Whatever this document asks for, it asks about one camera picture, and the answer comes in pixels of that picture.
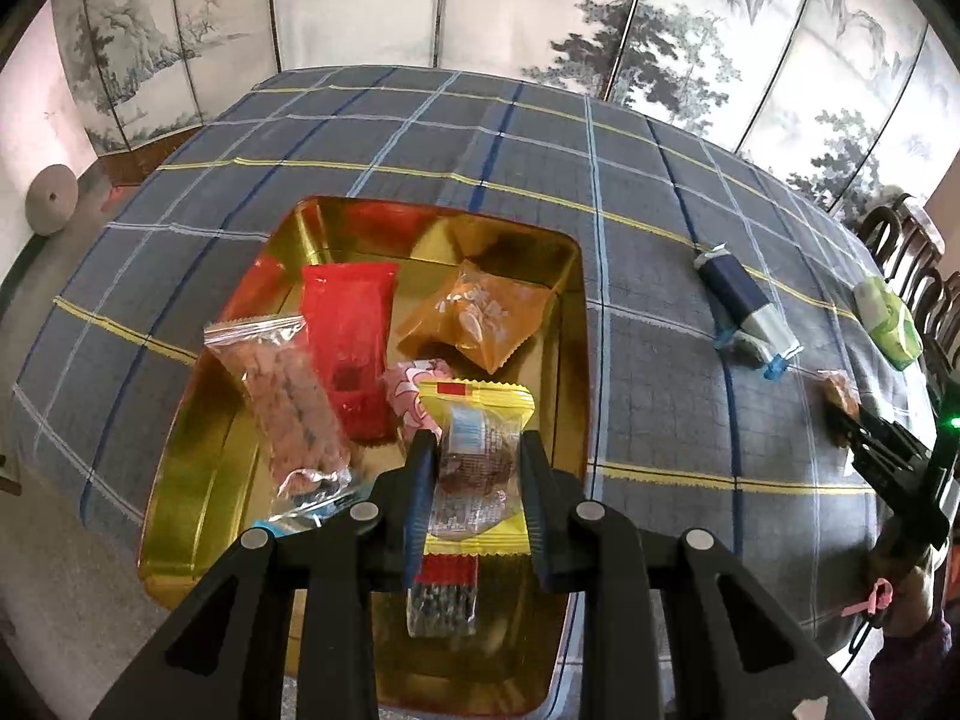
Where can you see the navy blue snack packet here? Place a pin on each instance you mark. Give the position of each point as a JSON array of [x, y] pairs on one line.
[[735, 289]]

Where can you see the dark wooden chair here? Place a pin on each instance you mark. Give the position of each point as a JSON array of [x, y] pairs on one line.
[[900, 229]]

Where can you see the painted folding screen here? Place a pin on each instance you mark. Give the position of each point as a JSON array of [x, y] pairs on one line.
[[450, 0]]

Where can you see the clear packet with red label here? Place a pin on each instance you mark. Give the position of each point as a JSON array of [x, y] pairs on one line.
[[442, 600]]

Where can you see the person's right hand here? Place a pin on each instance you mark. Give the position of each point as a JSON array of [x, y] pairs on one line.
[[911, 577]]

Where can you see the green snack packet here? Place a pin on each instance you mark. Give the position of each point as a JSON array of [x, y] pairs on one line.
[[889, 322]]

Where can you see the person's right forearm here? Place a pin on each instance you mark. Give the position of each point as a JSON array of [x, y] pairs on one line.
[[915, 667]]

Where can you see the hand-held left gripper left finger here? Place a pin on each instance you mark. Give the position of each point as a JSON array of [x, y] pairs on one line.
[[418, 517]]

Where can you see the pink patterned snack packet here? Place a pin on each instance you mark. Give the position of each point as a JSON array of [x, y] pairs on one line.
[[405, 390]]

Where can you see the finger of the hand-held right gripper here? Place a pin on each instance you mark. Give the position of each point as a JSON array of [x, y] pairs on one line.
[[892, 480], [870, 426]]

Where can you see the light blue snack packet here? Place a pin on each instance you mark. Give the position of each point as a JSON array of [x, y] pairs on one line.
[[289, 527]]

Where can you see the gold metal tray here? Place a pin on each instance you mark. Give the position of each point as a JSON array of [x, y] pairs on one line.
[[225, 465]]

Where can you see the red snack packet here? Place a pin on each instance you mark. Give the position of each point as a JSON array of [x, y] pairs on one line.
[[345, 345]]

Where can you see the yellow snack packet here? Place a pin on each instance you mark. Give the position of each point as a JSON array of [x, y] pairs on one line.
[[480, 465]]

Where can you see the orange snack packet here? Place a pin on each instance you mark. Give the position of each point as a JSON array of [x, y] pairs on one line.
[[480, 315]]

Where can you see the small brown snack packet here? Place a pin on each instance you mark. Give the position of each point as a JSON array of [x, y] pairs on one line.
[[838, 390]]

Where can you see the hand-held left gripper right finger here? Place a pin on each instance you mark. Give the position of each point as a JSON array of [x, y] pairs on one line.
[[538, 525]]

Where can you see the grey round disc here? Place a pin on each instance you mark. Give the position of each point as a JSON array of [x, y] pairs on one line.
[[51, 199]]

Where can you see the grey checked tablecloth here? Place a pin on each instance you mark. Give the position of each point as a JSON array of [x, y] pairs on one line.
[[660, 427]]

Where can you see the clear bag of brown snacks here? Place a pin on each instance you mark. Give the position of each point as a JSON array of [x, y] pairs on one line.
[[292, 405]]

